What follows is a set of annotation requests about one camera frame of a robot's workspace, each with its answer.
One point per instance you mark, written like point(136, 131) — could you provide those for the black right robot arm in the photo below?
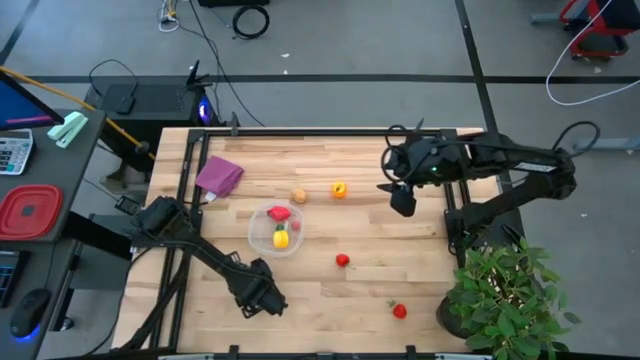
point(525, 160)

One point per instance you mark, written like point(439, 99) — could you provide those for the purple cloth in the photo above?
point(220, 176)

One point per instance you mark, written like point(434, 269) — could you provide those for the black keyboard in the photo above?
point(6, 277)

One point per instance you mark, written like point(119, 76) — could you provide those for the dark side desk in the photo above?
point(47, 172)

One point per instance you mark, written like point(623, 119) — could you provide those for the red container lid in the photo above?
point(29, 212)

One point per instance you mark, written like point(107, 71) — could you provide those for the brown toy potato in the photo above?
point(299, 195)

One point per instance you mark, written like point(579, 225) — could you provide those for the red toy pepper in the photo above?
point(279, 213)

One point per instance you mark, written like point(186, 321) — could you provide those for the small pink toy produce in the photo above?
point(296, 225)

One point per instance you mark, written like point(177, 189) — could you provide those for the grey calculator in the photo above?
point(14, 151)

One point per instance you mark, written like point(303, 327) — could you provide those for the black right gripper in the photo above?
point(425, 160)

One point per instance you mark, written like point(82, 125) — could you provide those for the black plant pot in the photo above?
point(446, 319)

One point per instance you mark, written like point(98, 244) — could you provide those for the mint green stapler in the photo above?
point(67, 129)

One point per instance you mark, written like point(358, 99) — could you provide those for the yellow toy fruit green stem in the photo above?
point(281, 240)

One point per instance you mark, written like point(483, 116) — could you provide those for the black computer mouse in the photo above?
point(29, 312)

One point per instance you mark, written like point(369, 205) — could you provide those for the green leafy plant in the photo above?
point(505, 295)

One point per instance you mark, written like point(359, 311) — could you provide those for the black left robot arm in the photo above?
point(210, 252)

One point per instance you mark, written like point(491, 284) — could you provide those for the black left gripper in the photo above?
point(257, 287)

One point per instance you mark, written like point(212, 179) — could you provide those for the clear plastic tupperware container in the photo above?
point(260, 241)

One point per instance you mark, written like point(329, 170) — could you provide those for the small black box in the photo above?
point(127, 204)

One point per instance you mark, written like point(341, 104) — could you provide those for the small black device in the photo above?
point(125, 105)

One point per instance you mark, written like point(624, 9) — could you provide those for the red and black stool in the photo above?
point(600, 25)

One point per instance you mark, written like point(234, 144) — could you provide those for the black computer tower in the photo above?
point(150, 105)

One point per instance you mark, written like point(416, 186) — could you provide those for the monitor with blue screen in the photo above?
point(20, 107)

